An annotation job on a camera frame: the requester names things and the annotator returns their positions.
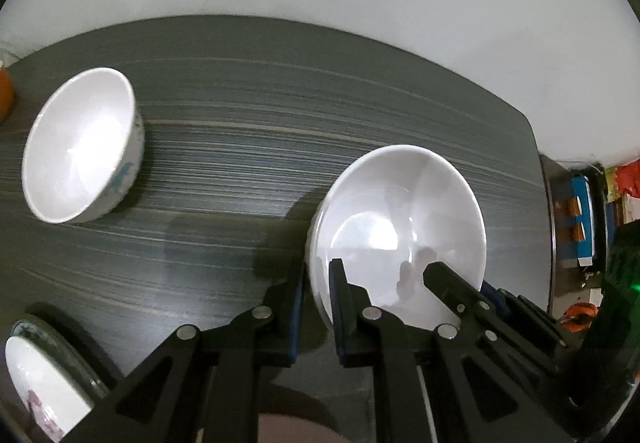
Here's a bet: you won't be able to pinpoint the dark blue patterned plate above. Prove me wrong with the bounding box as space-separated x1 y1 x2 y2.
10 314 110 403

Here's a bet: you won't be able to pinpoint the white plate pink flowers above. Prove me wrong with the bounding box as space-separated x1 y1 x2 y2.
6 336 94 442

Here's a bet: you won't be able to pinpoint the white bowl blue pattern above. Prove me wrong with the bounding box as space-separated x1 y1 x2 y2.
22 67 145 224

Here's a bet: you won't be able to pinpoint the dark wooden side cabinet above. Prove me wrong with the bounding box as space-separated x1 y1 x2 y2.
540 155 608 319

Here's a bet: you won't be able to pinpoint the blue white box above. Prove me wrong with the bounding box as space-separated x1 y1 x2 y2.
570 175 594 267

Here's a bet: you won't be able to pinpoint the red packaging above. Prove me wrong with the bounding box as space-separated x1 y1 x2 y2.
614 160 640 199

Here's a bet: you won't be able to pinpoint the orange lidded cup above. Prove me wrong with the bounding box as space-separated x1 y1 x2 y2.
0 62 14 122

